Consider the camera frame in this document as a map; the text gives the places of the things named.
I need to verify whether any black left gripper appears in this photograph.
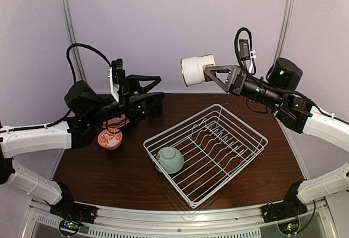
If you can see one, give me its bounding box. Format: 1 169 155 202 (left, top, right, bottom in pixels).
86 73 164 124

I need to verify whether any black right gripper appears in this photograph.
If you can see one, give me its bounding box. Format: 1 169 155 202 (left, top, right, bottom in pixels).
205 63 285 109

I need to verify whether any dark green mug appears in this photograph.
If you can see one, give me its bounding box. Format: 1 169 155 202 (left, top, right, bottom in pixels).
147 99 163 118

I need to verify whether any white brown cup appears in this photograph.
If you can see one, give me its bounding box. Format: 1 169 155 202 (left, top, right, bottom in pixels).
180 54 216 87

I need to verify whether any pink white floral bowl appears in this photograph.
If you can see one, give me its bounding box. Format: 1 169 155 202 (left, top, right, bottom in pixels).
97 128 123 150

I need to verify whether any pale green bowl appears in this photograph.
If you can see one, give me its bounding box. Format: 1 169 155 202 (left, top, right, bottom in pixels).
155 146 184 174

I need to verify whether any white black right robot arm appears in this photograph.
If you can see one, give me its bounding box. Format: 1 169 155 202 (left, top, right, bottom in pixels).
199 58 348 217

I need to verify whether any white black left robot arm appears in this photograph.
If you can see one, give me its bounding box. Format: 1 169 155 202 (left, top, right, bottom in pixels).
1 75 164 218

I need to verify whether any left circuit board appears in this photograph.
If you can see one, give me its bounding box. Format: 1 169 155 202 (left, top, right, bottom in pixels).
58 219 82 236

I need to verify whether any circuit board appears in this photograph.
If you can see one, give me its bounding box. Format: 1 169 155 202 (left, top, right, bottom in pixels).
278 219 300 236
58 219 82 236

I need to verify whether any right circuit board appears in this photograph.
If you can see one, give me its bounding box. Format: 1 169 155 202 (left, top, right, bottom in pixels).
278 219 300 236

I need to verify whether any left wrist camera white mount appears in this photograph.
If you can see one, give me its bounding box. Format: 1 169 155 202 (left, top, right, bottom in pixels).
108 58 125 103

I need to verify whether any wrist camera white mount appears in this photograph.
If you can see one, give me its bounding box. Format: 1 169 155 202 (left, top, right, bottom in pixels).
108 58 125 103
238 39 257 72

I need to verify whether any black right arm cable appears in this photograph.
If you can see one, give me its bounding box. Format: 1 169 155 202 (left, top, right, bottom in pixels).
233 27 258 75

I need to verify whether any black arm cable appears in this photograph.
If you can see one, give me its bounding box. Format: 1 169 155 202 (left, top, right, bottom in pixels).
233 27 258 75
65 43 113 83

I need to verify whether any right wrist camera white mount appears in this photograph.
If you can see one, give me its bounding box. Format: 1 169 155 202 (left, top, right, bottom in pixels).
238 39 257 72

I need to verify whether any white wire dish rack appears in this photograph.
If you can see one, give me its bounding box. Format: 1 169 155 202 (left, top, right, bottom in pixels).
143 104 268 209

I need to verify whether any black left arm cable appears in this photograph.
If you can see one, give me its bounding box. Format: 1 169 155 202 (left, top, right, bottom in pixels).
65 43 113 83

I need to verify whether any left aluminium frame post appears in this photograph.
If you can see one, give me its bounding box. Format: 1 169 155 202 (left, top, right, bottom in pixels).
61 0 87 82

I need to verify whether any aluminium frame post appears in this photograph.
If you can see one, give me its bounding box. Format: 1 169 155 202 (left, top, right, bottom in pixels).
267 0 295 81
61 0 87 82

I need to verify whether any right aluminium frame post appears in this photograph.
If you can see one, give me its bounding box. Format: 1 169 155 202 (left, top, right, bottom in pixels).
267 0 295 81

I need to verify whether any front aluminium rail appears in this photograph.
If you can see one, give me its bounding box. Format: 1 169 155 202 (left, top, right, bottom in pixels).
20 199 340 237

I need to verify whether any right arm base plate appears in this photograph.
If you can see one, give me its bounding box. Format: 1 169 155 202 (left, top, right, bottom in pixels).
261 201 308 223

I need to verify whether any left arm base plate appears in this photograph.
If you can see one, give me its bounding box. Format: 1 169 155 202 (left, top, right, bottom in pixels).
47 200 98 224

